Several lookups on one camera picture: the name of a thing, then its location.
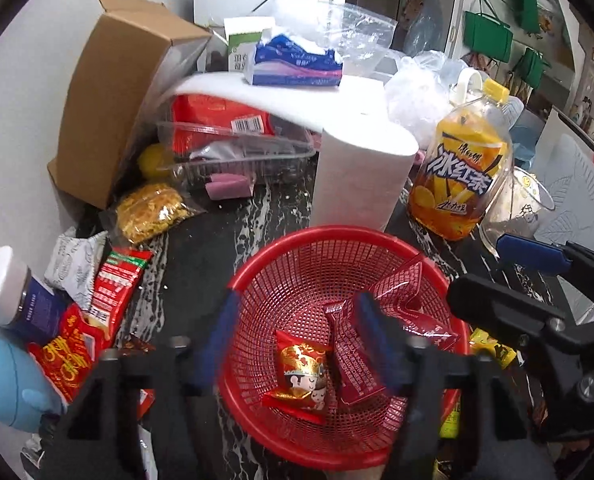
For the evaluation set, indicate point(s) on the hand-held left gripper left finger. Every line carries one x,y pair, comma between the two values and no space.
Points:
222,332

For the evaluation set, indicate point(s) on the dark blue jar white lid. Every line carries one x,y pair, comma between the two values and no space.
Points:
12,295

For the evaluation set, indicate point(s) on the iced tea bottle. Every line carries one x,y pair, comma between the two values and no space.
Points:
457,175

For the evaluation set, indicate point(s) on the blue tissue pack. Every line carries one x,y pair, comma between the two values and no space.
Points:
297,62

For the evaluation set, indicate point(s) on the white foam sheet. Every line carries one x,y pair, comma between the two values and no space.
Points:
287,97

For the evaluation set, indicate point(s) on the brown cardboard box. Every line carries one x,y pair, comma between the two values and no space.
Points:
117,95

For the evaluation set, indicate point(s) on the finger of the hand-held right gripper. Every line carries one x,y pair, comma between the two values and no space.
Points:
502,302
527,255

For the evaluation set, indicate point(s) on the yellow packet with black print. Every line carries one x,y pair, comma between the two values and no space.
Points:
492,350

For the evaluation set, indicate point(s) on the dark red snack packet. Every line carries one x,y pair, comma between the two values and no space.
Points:
357,365
412,300

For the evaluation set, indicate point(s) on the pink sponge block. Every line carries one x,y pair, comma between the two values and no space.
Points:
228,187

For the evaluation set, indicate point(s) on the red green snack packet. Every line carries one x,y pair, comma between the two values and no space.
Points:
117,285

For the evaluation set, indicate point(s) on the light blue round object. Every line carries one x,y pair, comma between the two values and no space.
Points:
7,385

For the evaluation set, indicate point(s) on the clear glass cup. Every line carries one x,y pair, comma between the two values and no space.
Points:
517,205

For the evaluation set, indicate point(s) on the white crumpled plastic bag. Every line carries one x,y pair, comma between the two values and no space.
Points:
417,92

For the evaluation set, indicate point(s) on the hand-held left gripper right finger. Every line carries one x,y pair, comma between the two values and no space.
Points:
377,340

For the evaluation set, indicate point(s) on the clear plastic bag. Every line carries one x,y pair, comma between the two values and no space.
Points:
359,25

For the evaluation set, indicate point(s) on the red cartoon snack packet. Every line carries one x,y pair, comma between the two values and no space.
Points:
299,377

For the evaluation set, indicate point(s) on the bag of yellow noodle snacks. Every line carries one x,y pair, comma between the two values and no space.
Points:
147,212

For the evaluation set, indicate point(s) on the small brown snack packet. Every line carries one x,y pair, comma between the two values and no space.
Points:
137,346

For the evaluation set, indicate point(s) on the white snack packet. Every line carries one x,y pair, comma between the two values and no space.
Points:
74,265

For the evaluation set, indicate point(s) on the red packet with yellow print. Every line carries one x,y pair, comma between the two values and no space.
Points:
69,357

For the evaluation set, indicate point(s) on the red packet with barcode label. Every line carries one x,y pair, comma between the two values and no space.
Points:
212,117

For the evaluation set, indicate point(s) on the white paper towel roll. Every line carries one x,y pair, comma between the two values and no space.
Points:
362,175

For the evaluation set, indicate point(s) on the red plastic basket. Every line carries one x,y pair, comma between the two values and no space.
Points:
302,280

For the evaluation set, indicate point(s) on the yellow lemon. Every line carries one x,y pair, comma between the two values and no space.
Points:
153,161

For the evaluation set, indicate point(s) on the clear plastic container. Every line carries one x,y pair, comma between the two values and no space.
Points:
237,157

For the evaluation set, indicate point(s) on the white green milk carton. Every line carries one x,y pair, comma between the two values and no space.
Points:
241,45

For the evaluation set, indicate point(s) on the pale grey leaf-pattern chair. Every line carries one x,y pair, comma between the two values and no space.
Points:
577,185

